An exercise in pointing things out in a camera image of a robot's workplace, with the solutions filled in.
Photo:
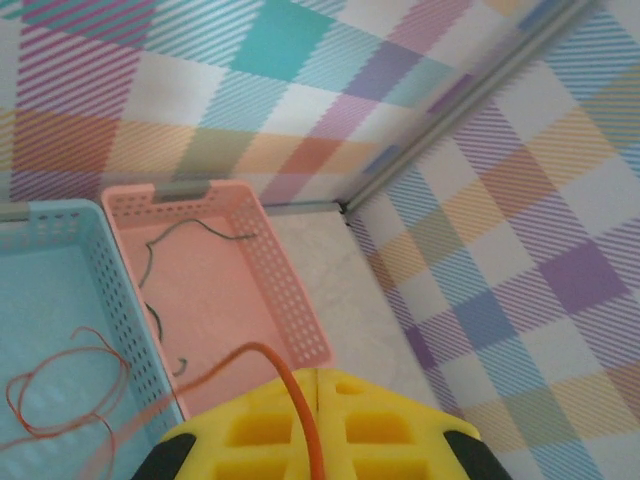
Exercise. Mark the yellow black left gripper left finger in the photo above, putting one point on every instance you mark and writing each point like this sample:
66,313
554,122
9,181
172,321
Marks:
215,450

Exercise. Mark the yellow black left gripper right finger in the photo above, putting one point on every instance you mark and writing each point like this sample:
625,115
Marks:
425,450

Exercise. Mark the pink plastic basket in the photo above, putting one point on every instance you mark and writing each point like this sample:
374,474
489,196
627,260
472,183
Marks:
210,300

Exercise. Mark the blue plastic basket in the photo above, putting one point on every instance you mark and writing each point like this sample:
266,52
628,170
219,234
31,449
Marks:
50,280

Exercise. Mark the aluminium frame post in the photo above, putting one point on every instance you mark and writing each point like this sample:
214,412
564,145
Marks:
400,162

